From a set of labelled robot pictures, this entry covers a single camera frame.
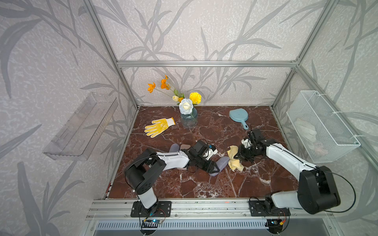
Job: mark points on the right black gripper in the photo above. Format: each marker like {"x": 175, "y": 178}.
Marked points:
{"x": 239, "y": 155}

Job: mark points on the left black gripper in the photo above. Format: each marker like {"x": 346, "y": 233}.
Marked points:
{"x": 210, "y": 166}

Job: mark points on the pink eyeglass case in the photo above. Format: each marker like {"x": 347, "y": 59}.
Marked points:
{"x": 183, "y": 146}

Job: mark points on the lavender eyeglass case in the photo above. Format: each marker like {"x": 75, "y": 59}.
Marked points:
{"x": 174, "y": 148}
{"x": 222, "y": 165}

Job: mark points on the yellow microfiber cloth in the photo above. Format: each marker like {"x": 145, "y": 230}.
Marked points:
{"x": 234, "y": 163}

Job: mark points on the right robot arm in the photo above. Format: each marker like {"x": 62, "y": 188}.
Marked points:
{"x": 317, "y": 189}

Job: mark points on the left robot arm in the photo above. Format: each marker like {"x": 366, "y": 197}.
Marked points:
{"x": 143, "y": 172}

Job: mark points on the teal hand mirror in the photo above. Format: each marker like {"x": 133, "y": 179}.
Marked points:
{"x": 240, "y": 116}

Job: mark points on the glass vase with flowers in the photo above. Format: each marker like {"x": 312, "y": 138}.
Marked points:
{"x": 188, "y": 112}

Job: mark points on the yellow work glove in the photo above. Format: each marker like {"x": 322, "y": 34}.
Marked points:
{"x": 158, "y": 127}

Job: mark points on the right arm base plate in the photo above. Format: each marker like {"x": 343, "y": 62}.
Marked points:
{"x": 260, "y": 210}

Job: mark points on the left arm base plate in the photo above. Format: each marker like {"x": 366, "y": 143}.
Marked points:
{"x": 159, "y": 209}

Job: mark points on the white wire mesh basket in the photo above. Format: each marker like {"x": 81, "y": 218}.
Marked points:
{"x": 323, "y": 133}

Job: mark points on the aluminium mounting rail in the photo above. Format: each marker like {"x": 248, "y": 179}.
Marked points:
{"x": 181, "y": 209}

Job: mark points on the clear acrylic wall shelf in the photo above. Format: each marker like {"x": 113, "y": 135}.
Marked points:
{"x": 79, "y": 136}

